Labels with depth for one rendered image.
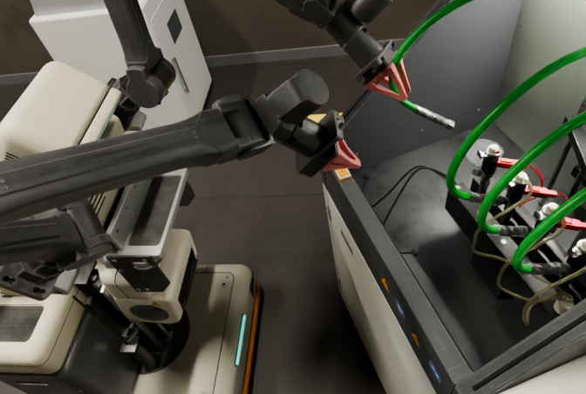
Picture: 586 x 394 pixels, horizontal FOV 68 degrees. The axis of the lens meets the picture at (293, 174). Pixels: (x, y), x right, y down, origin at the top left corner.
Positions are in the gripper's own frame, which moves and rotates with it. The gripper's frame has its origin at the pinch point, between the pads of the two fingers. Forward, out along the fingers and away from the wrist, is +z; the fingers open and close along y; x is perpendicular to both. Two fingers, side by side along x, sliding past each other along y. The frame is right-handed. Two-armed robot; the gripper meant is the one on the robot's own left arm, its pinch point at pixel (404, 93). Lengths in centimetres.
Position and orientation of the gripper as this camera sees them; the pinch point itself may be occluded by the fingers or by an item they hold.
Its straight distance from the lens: 89.1
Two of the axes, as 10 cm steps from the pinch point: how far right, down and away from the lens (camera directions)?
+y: 4.2, -5.6, 7.1
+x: -5.8, 4.4, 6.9
